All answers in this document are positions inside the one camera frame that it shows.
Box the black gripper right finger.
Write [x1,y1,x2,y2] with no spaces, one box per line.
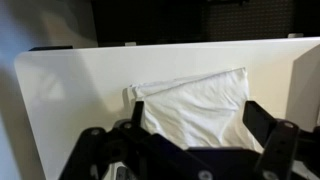
[242,100,320,180]

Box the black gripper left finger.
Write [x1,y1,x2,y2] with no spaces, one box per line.
[59,101,214,180]

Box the white towel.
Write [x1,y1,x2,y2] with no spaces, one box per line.
[128,67,265,154]

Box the dark perforated panel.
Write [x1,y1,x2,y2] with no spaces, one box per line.
[90,0,320,47]

